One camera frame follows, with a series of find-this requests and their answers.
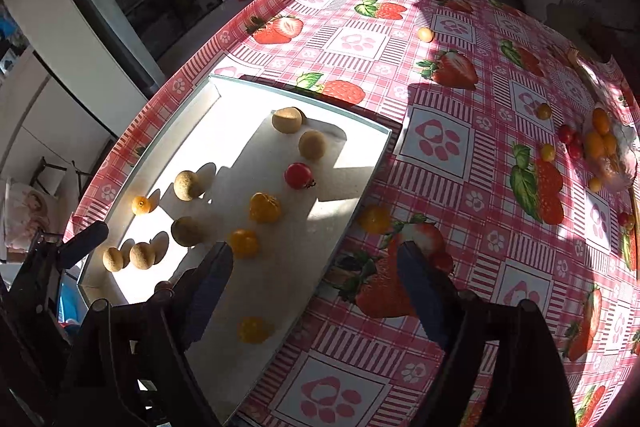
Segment white shallow cardboard tray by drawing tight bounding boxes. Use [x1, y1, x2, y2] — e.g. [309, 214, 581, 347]
[76, 74, 394, 427]

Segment clear plastic bag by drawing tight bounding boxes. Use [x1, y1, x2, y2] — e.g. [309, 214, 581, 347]
[582, 102, 640, 192]

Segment printed picture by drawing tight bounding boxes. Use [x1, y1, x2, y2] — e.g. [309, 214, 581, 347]
[4, 182, 53, 253]

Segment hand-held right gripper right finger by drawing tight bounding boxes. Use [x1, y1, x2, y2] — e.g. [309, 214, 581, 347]
[397, 242, 576, 427]

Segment brown longan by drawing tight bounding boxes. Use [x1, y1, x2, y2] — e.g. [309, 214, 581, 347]
[102, 247, 126, 273]
[171, 216, 205, 248]
[173, 170, 203, 202]
[271, 107, 304, 135]
[129, 242, 156, 270]
[298, 130, 328, 160]

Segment strawberry print checked tablecloth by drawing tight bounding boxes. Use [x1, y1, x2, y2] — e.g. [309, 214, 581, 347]
[62, 0, 640, 427]

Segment orange cherry tomato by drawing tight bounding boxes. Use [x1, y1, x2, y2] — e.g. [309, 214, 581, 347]
[249, 192, 282, 224]
[238, 316, 273, 345]
[227, 229, 260, 259]
[358, 205, 392, 234]

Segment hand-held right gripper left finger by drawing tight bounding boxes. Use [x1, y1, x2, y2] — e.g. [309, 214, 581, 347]
[50, 243, 234, 427]

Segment white tall cabinet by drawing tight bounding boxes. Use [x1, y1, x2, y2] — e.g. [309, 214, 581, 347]
[0, 0, 166, 142]

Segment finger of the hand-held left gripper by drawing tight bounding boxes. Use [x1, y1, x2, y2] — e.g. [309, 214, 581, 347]
[57, 222, 109, 268]

